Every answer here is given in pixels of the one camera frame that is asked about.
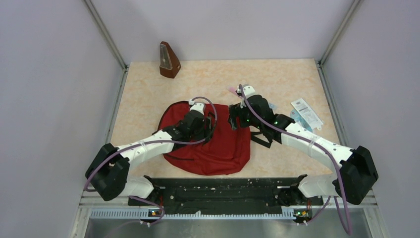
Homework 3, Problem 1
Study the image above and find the red backpack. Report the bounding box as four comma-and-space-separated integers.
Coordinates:
164, 104, 272, 176

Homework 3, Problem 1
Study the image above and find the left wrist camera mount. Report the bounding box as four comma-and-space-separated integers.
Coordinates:
188, 100, 206, 114

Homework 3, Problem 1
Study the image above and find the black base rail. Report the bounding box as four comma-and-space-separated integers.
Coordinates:
147, 178, 323, 216

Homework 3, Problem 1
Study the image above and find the pink highlighter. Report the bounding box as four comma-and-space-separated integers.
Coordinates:
227, 87, 242, 99

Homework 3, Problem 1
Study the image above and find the blue correction tape pack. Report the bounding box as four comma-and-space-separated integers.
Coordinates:
290, 109, 313, 132

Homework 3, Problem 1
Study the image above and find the blue highlighter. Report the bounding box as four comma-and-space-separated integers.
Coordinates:
268, 103, 277, 111

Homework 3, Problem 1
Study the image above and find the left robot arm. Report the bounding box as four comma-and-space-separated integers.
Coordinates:
85, 109, 214, 205

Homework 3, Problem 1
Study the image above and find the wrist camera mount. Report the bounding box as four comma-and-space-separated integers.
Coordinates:
237, 84, 257, 99
188, 100, 206, 114

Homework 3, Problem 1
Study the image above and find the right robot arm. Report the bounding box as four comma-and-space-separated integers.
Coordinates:
228, 95, 378, 205

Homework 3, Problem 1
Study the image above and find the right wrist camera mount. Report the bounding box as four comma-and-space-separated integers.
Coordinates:
237, 84, 257, 99

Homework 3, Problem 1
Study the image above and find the brown wooden metronome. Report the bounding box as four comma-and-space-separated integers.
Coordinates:
159, 41, 181, 79

